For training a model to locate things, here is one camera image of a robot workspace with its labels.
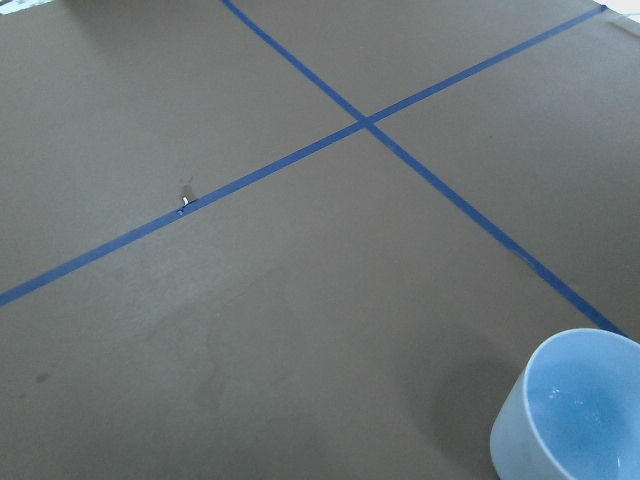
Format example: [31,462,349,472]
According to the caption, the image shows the light blue cup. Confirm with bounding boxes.
[489,328,639,479]

